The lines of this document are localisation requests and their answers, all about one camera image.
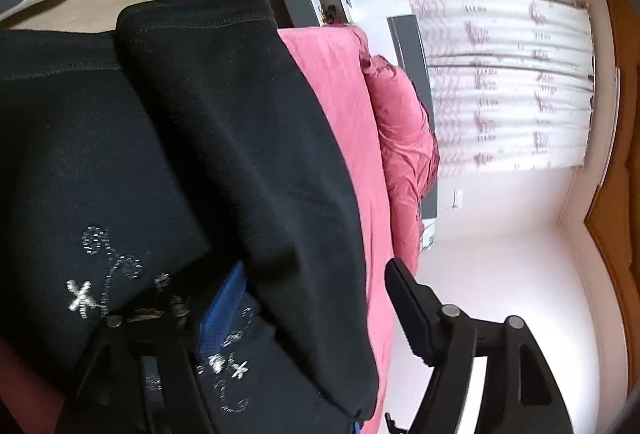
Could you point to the black embroidered pants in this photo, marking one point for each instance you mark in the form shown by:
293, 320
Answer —
200, 139

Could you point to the white patterned curtain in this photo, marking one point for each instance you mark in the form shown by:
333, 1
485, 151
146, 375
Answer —
500, 79

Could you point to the pink bed cover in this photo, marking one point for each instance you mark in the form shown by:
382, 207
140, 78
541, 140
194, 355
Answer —
350, 164

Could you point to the wooden wardrobe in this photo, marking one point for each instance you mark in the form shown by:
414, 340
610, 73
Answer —
617, 139

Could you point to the white printed cloth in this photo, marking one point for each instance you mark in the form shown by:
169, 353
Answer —
427, 236

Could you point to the grey headboard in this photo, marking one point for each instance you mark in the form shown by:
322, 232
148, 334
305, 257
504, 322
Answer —
407, 44

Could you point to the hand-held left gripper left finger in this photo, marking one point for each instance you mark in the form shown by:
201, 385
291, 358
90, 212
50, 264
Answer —
222, 314

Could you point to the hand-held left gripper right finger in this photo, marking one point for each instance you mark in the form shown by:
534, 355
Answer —
412, 314

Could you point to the person's red sweater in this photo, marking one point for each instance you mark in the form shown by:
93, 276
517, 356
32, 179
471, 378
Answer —
25, 394

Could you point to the pink pillow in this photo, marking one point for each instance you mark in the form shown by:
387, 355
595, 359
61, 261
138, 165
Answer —
405, 139

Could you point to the white wall switch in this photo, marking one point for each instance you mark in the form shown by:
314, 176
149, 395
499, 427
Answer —
457, 199

